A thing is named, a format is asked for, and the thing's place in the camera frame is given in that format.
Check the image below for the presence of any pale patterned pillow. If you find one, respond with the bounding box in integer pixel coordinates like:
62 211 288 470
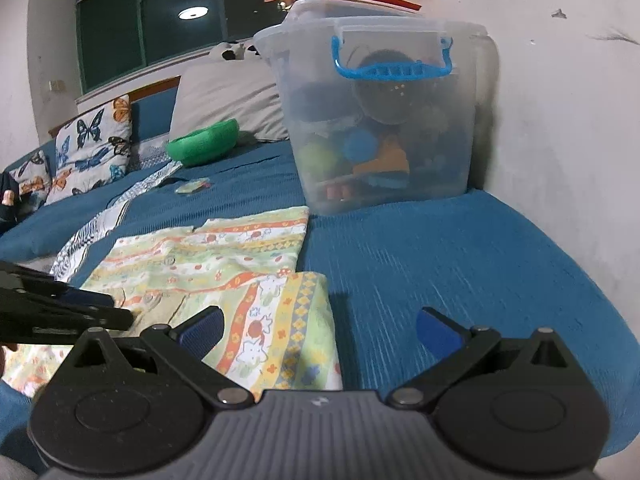
127 137 172 174

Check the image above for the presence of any striped white blue cloth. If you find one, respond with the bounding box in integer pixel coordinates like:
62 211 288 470
50 160 184 282

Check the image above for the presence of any small butterfly print pillow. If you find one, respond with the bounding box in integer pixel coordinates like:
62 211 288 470
7 150 54 207

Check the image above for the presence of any small green packet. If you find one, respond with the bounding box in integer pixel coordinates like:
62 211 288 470
174 178 211 195

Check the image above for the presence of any clear plastic storage bin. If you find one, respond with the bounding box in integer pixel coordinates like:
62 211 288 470
252 0 501 217

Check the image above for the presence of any green toy ball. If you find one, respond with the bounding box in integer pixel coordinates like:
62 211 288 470
301 140 347 182

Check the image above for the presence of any green plush bowl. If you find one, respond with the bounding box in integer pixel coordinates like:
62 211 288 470
165 118 240 167

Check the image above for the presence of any orange plastic toy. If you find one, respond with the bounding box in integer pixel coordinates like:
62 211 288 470
350 136 412 182

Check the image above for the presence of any pastel printed children's shirt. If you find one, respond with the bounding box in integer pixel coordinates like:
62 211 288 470
2 206 344 396

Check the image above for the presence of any dark green framed window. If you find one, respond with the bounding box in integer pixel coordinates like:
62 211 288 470
75 0 312 94

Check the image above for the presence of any blue bed blanket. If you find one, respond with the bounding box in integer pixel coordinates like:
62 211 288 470
0 130 622 463

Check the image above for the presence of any grey pillow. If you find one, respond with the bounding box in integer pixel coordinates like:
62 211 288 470
170 57 292 144

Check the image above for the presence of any dark cloth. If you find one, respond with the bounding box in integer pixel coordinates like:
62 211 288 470
0 170 24 234

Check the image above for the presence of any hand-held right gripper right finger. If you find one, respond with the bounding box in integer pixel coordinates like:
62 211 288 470
385 306 586 407

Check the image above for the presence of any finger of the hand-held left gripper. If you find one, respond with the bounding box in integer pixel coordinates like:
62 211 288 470
0 260 117 309
0 291 134 346

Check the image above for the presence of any large butterfly print pillow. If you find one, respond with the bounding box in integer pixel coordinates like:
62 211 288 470
52 94 134 197

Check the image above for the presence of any blue toy ball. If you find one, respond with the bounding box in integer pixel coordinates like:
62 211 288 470
344 127 382 162

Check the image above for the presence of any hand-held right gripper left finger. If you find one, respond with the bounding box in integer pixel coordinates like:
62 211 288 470
50 306 256 407

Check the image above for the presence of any black and white plush toy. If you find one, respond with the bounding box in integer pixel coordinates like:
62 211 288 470
207 40 264 64

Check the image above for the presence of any wooden blue padded headboard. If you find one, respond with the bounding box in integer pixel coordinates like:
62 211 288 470
47 75 182 145

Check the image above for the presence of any black toy ball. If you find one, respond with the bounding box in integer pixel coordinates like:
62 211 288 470
351 49 452 127

